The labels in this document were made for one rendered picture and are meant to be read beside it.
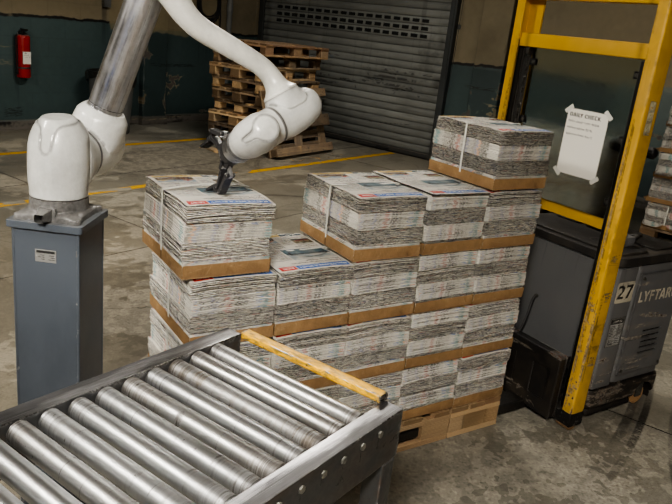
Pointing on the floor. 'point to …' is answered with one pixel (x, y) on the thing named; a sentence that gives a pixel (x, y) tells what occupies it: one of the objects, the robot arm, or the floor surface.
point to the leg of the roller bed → (377, 485)
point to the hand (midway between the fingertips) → (208, 167)
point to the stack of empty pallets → (247, 91)
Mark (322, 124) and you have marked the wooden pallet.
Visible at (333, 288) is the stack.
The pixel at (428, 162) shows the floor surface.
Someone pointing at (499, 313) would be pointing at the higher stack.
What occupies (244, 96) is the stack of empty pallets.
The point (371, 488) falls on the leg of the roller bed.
